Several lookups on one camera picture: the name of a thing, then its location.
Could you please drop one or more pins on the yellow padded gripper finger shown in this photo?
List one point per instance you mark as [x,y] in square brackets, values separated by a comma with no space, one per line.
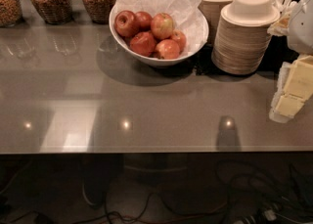
[294,89]
[281,26]

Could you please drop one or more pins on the red yellow apple top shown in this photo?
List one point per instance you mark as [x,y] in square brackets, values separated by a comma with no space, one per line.
[162,26]

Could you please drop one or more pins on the white ceramic bowl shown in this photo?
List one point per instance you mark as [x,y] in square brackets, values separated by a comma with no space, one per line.
[156,61]

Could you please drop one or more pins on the black rubber mat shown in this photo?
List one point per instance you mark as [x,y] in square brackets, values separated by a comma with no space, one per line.
[276,53]

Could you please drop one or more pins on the front stack paper bowls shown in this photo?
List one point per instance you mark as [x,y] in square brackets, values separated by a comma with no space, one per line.
[242,35]

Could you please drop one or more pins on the white tissue paper liner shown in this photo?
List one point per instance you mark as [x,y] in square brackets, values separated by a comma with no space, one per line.
[182,6]

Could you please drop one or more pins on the left glass snack jar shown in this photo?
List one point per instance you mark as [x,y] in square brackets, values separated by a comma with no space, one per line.
[10,12]

